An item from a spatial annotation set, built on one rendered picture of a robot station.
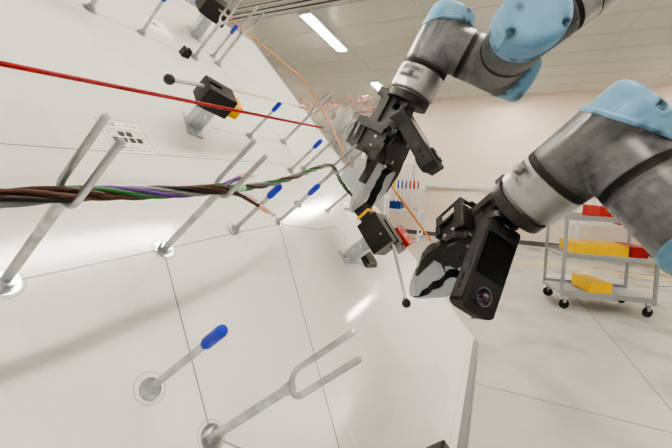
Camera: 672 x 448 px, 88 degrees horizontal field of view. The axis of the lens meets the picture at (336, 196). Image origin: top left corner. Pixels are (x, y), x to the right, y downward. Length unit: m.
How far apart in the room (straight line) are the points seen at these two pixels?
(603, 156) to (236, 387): 0.38
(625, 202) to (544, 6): 0.22
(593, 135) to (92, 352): 0.44
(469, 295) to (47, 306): 0.37
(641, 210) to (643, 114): 0.08
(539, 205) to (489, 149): 8.22
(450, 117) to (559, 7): 8.33
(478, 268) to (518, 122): 8.35
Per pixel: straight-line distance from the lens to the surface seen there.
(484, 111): 8.77
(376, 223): 0.56
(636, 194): 0.39
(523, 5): 0.47
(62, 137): 0.41
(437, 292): 0.53
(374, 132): 0.58
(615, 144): 0.40
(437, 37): 0.60
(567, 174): 0.41
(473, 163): 8.62
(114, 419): 0.29
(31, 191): 0.22
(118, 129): 0.45
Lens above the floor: 1.22
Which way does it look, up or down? 2 degrees down
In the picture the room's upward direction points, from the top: 3 degrees clockwise
